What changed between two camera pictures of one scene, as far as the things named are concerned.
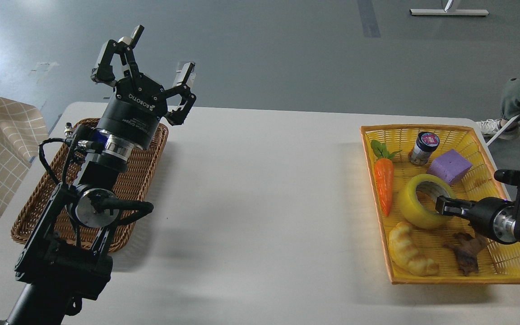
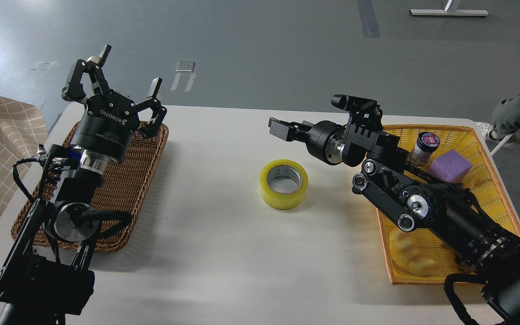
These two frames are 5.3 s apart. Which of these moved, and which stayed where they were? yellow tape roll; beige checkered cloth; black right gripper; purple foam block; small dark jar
Moved: black right gripper; yellow tape roll
Stayed: small dark jar; purple foam block; beige checkered cloth
